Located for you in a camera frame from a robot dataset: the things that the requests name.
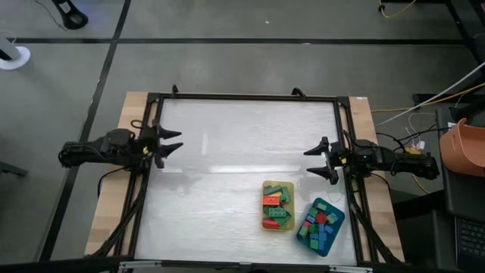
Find white cable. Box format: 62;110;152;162
376;60;485;127

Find black floor bracket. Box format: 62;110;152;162
0;161;29;178

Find white round stand base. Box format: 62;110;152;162
0;30;32;71

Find orange cable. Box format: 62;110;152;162
377;0;417;19

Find black side cart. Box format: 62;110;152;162
392;102;485;273

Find teal plastic bin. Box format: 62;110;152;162
296;196;346;258

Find black frame leg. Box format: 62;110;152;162
443;0;485;67

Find yellow white cable connectors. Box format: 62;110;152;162
404;140;426;155

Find silver bar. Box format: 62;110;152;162
118;259;163;271

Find black table frame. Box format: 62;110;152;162
89;83;405;268

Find long yellow cable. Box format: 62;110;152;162
370;82;485;114

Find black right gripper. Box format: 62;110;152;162
302;136;350;187

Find short yellow cable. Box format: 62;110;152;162
411;174;431;195

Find orange plastic bin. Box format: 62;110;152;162
439;118;485;178

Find yellow plastic bin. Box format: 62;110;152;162
261;180;297;232

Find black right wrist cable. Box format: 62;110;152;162
369;171;392;193

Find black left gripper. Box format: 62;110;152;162
135;120;185;170

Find white table cover sheet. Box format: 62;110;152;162
134;99;357;266

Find black stand base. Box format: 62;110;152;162
50;0;89;31

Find black keyboard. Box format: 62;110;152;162
454;215;485;272

